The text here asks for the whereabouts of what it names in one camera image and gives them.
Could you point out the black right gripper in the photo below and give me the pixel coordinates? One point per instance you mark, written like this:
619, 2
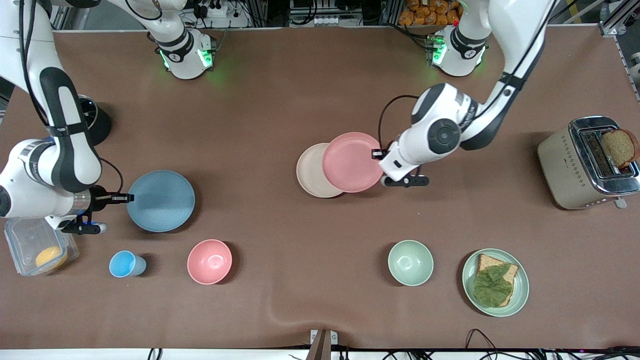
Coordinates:
101, 196

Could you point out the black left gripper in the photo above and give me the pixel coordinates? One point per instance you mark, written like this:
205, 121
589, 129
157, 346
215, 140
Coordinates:
377, 154

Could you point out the pink plate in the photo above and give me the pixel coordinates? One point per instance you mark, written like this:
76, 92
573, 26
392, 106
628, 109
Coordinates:
350, 162

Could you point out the blue plate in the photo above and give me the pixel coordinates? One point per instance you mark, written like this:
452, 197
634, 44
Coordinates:
162, 202

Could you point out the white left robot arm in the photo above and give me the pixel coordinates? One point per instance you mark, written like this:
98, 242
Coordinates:
445, 135

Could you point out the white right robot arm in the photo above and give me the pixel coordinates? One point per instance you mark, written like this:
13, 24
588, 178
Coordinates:
65, 145

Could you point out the blue cup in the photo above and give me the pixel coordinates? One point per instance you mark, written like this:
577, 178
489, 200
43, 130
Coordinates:
123, 264

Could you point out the beige plate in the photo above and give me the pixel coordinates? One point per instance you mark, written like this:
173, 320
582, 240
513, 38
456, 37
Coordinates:
310, 172

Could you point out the orange fruit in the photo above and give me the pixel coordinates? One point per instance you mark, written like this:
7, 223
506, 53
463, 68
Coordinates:
51, 257

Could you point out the pink bowl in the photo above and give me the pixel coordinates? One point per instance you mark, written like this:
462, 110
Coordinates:
209, 262

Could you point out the clear plastic container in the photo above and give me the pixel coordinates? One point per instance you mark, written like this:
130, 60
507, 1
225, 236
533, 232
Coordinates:
25, 245

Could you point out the mint green bowl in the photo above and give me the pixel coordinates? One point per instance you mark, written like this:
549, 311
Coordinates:
410, 263

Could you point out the white power strip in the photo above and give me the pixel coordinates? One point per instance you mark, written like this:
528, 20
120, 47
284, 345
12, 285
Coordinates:
327, 20

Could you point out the bag of orange buns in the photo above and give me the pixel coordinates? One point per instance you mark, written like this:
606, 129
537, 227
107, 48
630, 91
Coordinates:
430, 12

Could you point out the bread slice under lettuce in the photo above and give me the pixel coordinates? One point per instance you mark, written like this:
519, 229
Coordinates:
487, 262

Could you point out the green lettuce leaf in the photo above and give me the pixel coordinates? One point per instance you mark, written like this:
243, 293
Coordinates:
492, 287

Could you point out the beige toaster with chrome top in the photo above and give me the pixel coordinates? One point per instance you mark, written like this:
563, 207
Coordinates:
560, 170

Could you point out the mint green plate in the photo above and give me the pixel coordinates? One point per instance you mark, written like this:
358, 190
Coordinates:
521, 295

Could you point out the brown bread slice in toaster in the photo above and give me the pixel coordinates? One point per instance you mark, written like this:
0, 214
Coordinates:
620, 147

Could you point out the metal table bracket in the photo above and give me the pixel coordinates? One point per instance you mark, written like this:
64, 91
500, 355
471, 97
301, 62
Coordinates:
322, 344

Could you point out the aluminium frame post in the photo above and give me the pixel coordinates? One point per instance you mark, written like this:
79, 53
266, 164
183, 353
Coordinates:
617, 22

